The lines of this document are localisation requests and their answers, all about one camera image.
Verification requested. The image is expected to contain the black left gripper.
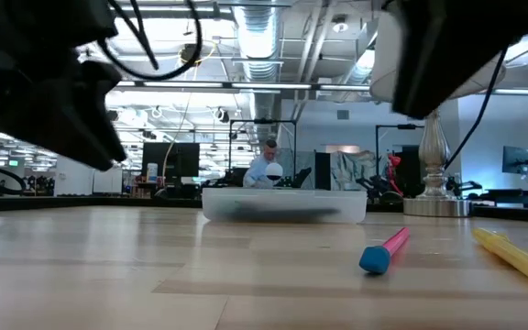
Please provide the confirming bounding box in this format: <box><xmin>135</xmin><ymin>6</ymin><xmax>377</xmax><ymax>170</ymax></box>
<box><xmin>0</xmin><ymin>0</ymin><xmax>127</xmax><ymax>171</ymax></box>

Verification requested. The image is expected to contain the pink pencil blue cap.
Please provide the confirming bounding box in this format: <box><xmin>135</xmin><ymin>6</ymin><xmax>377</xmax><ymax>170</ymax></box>
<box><xmin>358</xmin><ymin>226</ymin><xmax>411</xmax><ymax>275</ymax></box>

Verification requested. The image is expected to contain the clear pencil box grey lid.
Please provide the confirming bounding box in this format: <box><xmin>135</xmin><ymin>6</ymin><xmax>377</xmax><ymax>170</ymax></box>
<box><xmin>201</xmin><ymin>186</ymin><xmax>369</xmax><ymax>225</ymax></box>

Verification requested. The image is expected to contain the yellow highlighter pen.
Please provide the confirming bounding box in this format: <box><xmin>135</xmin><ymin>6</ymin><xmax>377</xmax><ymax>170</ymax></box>
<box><xmin>472</xmin><ymin>227</ymin><xmax>528</xmax><ymax>289</ymax></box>

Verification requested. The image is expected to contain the white cabinet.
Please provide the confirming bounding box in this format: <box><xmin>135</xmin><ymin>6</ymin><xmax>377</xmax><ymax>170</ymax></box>
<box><xmin>92</xmin><ymin>167</ymin><xmax>124</xmax><ymax>194</ymax></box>

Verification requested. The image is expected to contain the black computer monitor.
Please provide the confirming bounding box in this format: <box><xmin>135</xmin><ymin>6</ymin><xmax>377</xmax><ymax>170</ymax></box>
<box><xmin>142</xmin><ymin>141</ymin><xmax>201</xmax><ymax>187</ymax></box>

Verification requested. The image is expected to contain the white shade silver table lamp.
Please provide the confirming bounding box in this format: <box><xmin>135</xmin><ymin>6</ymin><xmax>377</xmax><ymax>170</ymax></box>
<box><xmin>368</xmin><ymin>9</ymin><xmax>508</xmax><ymax>218</ymax></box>

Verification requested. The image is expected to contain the red equipment piece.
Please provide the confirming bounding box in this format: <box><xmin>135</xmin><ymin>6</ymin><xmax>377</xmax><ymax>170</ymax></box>
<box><xmin>386</xmin><ymin>154</ymin><xmax>403</xmax><ymax>196</ymax></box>

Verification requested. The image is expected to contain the grey mounted monitor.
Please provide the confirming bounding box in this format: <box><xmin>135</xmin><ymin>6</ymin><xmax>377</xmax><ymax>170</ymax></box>
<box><xmin>501</xmin><ymin>145</ymin><xmax>528</xmax><ymax>175</ymax></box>

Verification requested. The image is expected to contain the grey draped sheet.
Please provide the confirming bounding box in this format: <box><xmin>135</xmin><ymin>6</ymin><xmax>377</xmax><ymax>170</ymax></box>
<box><xmin>330</xmin><ymin>149</ymin><xmax>380</xmax><ymax>192</ymax></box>

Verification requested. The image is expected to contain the overhead rig crossbar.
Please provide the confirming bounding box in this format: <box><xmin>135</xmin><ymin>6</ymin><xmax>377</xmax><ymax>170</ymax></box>
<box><xmin>115</xmin><ymin>80</ymin><xmax>373</xmax><ymax>92</ymax></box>

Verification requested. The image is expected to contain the person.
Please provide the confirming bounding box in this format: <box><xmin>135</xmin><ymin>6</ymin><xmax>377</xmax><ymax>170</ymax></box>
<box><xmin>243</xmin><ymin>139</ymin><xmax>284</xmax><ymax>190</ymax></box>

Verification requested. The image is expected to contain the white spherical device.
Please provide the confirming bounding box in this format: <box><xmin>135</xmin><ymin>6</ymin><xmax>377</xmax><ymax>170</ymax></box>
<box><xmin>265</xmin><ymin>162</ymin><xmax>284</xmax><ymax>182</ymax></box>

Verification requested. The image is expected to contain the black aluminium rig frame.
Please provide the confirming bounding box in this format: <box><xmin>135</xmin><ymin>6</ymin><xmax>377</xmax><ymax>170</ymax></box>
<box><xmin>0</xmin><ymin>192</ymin><xmax>528</xmax><ymax>225</ymax></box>

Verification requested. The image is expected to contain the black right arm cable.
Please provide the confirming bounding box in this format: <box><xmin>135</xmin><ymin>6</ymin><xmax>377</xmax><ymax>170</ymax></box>
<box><xmin>444</xmin><ymin>45</ymin><xmax>509</xmax><ymax>171</ymax></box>

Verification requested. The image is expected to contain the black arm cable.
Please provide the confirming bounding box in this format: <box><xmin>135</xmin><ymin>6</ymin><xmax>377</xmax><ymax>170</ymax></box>
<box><xmin>444</xmin><ymin>45</ymin><xmax>509</xmax><ymax>171</ymax></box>
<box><xmin>97</xmin><ymin>0</ymin><xmax>204</xmax><ymax>83</ymax></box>

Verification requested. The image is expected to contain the narrow black stand frame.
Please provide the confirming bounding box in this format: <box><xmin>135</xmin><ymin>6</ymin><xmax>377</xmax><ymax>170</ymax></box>
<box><xmin>375</xmin><ymin>123</ymin><xmax>424</xmax><ymax>189</ymax></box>

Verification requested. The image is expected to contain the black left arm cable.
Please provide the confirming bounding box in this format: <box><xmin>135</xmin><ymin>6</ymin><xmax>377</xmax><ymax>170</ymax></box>
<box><xmin>97</xmin><ymin>0</ymin><xmax>204</xmax><ymax>83</ymax></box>

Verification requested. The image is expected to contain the wide black stand frame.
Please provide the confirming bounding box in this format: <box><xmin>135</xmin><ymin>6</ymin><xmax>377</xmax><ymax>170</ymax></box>
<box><xmin>228</xmin><ymin>118</ymin><xmax>298</xmax><ymax>189</ymax></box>

